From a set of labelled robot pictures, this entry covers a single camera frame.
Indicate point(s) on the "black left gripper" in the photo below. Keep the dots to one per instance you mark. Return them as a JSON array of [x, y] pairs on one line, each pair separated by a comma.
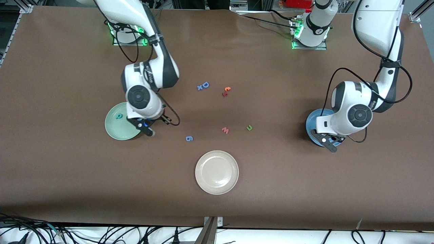
[[333, 138]]

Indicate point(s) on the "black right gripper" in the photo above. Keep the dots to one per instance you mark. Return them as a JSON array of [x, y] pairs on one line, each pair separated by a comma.
[[164, 118]]

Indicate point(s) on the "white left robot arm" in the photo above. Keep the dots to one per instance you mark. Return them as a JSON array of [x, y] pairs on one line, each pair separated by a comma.
[[356, 115]]

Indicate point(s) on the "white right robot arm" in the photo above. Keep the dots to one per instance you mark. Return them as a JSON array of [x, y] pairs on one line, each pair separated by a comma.
[[142, 98]]

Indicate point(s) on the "blue foam letter g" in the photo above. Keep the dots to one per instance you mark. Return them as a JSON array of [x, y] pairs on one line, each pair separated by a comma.
[[189, 138]]

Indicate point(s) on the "blue plate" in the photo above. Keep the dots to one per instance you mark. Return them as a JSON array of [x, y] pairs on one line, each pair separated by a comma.
[[310, 127]]

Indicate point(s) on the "light green plate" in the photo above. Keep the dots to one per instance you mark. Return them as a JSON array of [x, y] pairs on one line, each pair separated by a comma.
[[115, 128]]

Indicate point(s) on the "blue foam letter D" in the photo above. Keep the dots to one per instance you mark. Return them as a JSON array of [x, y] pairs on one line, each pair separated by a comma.
[[203, 83]]

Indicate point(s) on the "pink foam letter w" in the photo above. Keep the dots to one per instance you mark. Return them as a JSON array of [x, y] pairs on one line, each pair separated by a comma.
[[225, 130]]

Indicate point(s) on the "beige plate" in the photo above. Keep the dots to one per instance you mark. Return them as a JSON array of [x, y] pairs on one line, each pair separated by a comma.
[[217, 173]]

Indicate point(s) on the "white paper tag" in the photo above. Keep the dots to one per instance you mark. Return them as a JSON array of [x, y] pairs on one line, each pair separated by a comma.
[[359, 224]]

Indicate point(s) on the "brown table cover sheet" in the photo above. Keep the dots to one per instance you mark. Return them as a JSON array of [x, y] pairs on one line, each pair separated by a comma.
[[67, 169]]

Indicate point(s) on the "metal clamp plate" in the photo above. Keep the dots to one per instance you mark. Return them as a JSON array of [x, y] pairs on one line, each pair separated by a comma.
[[219, 222]]

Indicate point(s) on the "black power plug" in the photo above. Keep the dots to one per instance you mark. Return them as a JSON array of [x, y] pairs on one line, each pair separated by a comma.
[[176, 237]]

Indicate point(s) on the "aluminium beam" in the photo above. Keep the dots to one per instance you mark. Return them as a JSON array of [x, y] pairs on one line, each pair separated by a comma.
[[206, 234]]

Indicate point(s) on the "red box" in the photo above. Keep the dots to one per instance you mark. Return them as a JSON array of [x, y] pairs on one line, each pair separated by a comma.
[[298, 3]]

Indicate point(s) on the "black connector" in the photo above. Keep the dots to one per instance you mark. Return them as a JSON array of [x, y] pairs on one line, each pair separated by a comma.
[[20, 240]]

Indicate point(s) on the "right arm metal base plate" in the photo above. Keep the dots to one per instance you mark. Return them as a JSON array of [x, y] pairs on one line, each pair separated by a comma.
[[117, 43]]

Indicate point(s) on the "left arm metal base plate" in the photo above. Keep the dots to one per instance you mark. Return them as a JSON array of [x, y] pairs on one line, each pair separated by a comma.
[[296, 47]]

